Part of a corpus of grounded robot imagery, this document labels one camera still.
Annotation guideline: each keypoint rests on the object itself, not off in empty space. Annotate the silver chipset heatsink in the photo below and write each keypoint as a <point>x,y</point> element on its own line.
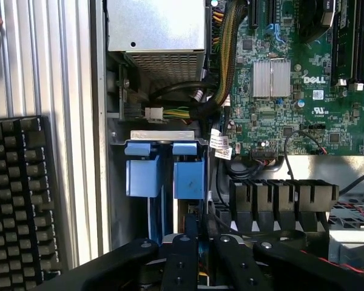
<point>271,78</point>

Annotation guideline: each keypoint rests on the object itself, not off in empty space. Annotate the open grey PC case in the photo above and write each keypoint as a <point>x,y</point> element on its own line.
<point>100,151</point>

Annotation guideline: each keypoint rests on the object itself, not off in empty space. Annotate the green Dell motherboard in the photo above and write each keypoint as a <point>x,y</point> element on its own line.
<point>276,121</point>

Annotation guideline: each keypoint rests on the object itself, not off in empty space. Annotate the blue plastic disk carrier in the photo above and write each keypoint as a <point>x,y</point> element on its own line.
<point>142,179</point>

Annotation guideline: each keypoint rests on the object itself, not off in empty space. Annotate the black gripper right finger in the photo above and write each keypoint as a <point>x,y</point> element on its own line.
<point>239,266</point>

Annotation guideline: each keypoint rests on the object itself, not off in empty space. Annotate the silver metal disk bay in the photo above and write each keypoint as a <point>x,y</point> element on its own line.
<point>162,135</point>

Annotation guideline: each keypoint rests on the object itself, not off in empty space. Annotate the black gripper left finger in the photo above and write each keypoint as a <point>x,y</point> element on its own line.
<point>179,263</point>

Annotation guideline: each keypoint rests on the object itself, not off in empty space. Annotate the black computer keyboard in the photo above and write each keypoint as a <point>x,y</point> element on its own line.
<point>15,206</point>

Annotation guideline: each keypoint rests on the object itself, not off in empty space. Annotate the black expansion slot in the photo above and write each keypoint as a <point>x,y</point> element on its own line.
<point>254,12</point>
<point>271,12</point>

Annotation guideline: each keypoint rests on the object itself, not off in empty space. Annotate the silver power supply unit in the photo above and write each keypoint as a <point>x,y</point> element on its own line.
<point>154,27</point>

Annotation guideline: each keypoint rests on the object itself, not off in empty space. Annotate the black CPU cooler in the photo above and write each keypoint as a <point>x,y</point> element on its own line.
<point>317,16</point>

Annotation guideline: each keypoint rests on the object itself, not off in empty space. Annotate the white power connector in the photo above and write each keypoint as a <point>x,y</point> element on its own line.
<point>154,114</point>

